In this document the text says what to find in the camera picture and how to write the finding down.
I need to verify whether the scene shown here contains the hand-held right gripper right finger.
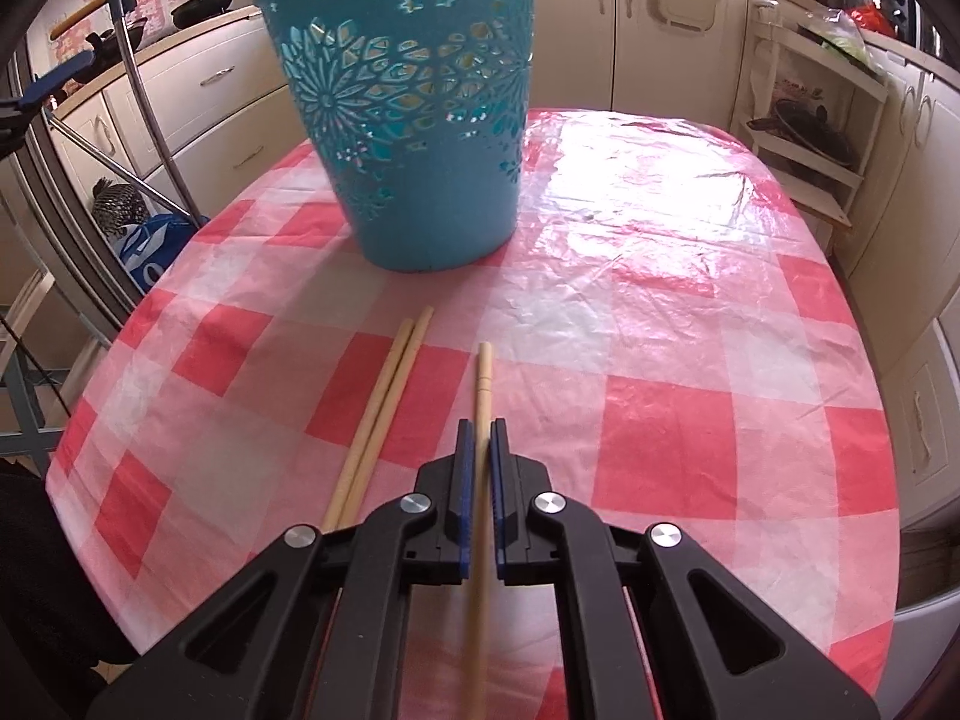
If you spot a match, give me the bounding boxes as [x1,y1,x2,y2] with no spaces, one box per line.
[490,418,884,720]

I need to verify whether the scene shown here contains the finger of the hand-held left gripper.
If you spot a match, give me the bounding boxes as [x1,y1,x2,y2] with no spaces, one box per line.
[0,51,100,160]

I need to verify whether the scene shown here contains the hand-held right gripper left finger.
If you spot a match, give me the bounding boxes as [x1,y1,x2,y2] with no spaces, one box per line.
[86,418,477,720]

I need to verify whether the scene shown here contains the pale bamboo chopstick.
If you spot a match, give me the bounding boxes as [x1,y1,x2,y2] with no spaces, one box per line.
[339,306,436,533]
[321,317,416,533]
[463,341,496,720]

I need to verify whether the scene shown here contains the teal cutout plastic basket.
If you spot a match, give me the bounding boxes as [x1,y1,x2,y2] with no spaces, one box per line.
[253,0,542,273]

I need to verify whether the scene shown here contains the speckled dark bundle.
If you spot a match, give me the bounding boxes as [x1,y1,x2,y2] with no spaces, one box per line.
[90,178,151,237]

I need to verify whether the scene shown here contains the cream kitchen cabinet run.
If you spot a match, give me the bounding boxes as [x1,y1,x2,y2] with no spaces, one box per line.
[45,0,758,203]

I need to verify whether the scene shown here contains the black wok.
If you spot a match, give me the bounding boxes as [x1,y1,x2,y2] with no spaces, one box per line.
[171,0,235,31]

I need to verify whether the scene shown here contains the blue white plastic bag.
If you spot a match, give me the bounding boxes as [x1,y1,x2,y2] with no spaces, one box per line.
[109,211,200,293]

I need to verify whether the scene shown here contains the white metal stand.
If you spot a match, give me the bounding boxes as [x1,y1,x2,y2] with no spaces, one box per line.
[0,270,72,458]

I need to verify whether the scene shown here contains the red white checked tablecloth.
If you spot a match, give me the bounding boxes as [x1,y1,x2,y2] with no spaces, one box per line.
[43,106,901,720]

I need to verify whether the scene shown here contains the person's dark clothing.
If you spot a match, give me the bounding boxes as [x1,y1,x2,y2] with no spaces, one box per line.
[0,457,140,720]

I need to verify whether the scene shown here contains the white shelf rack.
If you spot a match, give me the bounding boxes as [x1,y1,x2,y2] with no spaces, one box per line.
[746,0,890,230]

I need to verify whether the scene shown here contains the dark pan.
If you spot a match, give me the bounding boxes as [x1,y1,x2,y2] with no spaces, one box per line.
[769,97,856,166]

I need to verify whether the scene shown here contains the cream cabinet with drawers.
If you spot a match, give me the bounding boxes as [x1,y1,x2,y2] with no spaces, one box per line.
[844,45,960,533]

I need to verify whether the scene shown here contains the green white plastic bag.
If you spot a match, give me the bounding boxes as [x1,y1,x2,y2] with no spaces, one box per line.
[799,11,886,76]

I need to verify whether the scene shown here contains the red plastic bag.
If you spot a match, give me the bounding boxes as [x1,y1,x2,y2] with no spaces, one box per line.
[844,0,901,38]

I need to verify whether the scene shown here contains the black countertop appliance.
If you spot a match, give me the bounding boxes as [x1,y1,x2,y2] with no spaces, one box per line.
[836,0,927,46]

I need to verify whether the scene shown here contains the pan with wooden handle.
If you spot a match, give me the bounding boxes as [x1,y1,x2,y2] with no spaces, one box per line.
[49,0,151,65]

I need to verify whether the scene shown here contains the steel tube rack frame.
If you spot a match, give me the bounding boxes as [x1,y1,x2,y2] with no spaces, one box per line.
[41,0,211,230]

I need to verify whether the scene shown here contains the grey metal frame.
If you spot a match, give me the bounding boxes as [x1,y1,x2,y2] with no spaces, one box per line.
[4,52,125,331]

